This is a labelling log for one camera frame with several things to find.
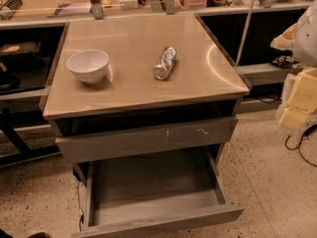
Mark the grey drawer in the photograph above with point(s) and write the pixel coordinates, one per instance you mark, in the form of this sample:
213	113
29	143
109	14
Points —
153	139
148	195

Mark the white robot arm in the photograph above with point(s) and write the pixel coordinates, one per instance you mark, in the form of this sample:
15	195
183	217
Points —
299	95

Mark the grey drawer cabinet with top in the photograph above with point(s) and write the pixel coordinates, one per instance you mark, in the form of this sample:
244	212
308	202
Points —
201	85

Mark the grey top drawer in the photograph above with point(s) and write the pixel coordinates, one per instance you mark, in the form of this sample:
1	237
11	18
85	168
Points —
153	139

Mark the silver drink can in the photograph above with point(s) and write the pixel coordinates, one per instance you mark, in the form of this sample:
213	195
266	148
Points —
165	63

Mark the white bowl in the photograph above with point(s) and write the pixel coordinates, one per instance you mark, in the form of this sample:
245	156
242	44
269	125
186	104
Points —
88	66

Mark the dark patterned object on shelf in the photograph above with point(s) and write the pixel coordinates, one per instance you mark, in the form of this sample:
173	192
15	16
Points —
285	62

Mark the purple white booklet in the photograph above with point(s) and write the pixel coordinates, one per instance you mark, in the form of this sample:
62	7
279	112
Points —
71	9

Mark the wooden stick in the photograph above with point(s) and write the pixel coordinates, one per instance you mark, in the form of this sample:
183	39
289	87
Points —
244	35

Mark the black coil spring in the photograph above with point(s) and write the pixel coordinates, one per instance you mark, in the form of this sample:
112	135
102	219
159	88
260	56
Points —
9	8

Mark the dark shoe at bottom left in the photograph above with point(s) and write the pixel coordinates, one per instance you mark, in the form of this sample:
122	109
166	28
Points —
42	234

